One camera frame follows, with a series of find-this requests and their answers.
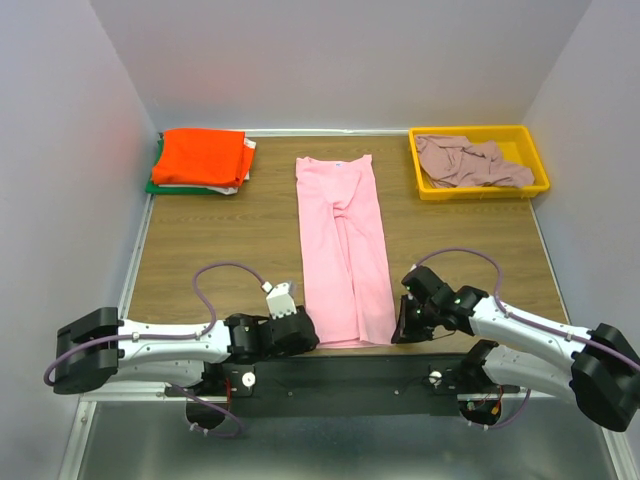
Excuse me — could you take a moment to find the yellow plastic bin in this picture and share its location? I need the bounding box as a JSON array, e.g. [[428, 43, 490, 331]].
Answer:
[[409, 125, 550, 201]]

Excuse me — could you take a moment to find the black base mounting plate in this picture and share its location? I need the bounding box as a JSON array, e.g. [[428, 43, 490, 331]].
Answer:
[[196, 353, 517, 418]]

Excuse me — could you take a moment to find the crumpled mauve t shirt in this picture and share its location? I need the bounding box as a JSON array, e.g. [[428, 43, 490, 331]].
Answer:
[[414, 135, 535, 188]]

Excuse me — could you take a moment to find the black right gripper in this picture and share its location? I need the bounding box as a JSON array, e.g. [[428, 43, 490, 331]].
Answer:
[[390, 293, 438, 343]]

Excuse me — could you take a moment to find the pink t shirt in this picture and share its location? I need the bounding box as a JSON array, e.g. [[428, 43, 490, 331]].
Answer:
[[295, 154, 396, 348]]

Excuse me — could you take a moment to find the folded orange t shirt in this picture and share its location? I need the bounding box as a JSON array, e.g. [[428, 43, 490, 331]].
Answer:
[[151, 128, 253, 187]]

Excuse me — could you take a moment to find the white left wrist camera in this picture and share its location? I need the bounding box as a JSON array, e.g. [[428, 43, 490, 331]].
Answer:
[[266, 282, 297, 319]]

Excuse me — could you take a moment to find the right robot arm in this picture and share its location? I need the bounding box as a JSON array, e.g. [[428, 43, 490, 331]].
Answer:
[[392, 266, 639, 432]]

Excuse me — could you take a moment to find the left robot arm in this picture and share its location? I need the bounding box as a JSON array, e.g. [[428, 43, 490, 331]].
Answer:
[[44, 306, 319, 395]]

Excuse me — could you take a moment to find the aluminium frame rail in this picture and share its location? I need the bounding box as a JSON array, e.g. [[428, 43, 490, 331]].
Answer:
[[79, 355, 615, 402]]

